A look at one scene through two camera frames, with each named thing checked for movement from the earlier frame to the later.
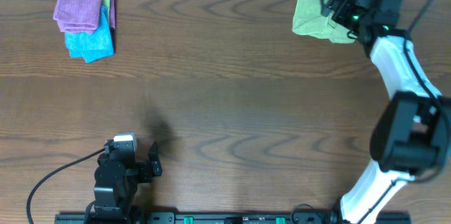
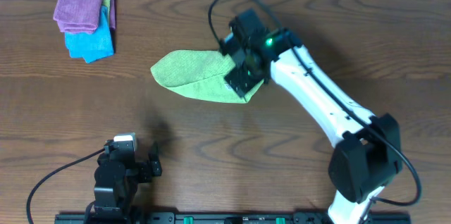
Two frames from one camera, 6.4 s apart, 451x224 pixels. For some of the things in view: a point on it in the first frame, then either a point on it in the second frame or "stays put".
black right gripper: [342, 9] to [240, 79]
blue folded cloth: [93, 46] stays put
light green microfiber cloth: [309, 20] to [199, 75]
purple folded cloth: [78, 10] stays put
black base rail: [123, 216] stays put
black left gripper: [146, 170] stays put
